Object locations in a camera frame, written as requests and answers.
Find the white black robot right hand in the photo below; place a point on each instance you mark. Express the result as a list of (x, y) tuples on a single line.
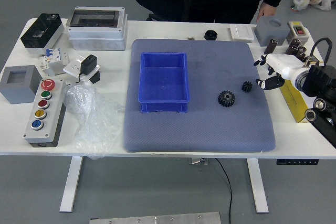
[(282, 64)]

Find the person's left hand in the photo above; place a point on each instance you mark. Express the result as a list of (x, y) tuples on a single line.
[(269, 11)]

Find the small black gear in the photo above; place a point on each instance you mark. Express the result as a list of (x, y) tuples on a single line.
[(246, 86)]

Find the big black gear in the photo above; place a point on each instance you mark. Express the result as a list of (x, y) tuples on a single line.
[(226, 99)]

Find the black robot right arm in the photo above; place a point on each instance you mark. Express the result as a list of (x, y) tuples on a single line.
[(321, 74)]

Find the grey box with round hole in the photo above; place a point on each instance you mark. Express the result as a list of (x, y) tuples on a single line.
[(270, 31)]

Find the yellow white cardboard box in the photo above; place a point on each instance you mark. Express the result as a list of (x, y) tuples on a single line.
[(295, 103)]

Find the blue plastic box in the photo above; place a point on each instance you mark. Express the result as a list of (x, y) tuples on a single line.
[(164, 79)]

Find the white distribution box clear lid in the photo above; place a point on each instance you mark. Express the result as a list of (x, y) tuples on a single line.
[(97, 33)]

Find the brown cylindrical capacitor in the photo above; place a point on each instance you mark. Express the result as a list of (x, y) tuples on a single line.
[(291, 50), (270, 47), (301, 53), (294, 42)]

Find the small flat black device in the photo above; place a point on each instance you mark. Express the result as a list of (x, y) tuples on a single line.
[(315, 59)]

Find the black table control panel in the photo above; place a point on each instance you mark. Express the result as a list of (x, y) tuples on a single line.
[(298, 161)]

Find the grey-blue mat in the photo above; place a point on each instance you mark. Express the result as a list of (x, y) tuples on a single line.
[(204, 129)]

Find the white table leg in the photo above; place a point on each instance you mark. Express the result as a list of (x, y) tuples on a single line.
[(72, 182), (258, 187)]

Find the black power adapter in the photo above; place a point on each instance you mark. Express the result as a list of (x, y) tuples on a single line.
[(88, 64)]

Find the small black block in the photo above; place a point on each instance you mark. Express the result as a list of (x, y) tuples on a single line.
[(95, 78)]

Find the white blue circuit breaker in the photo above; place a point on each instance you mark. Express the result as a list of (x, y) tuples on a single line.
[(53, 54)]

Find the white orange circuit breaker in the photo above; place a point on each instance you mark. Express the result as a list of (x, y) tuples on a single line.
[(46, 65)]

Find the clear plastic bag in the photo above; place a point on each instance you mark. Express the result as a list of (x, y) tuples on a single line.
[(92, 119)]

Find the grey push button station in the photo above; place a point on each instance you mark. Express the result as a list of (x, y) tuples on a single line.
[(43, 108)]

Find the grey cube with square hole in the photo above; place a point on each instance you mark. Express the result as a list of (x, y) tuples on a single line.
[(18, 87)]

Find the grey metal plate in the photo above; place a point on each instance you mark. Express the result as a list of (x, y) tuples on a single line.
[(157, 218)]

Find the white wall switch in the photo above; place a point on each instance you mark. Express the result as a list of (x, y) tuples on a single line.
[(241, 32)]

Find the grey switch box red button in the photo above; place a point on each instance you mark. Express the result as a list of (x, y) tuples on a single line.
[(298, 31)]

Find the metal bracket under table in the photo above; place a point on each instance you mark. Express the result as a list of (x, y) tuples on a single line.
[(198, 161)]

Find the white wall socket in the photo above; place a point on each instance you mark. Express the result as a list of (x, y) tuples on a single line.
[(72, 68)]

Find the black-lid grey enclosure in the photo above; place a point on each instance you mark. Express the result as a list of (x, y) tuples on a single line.
[(42, 31)]

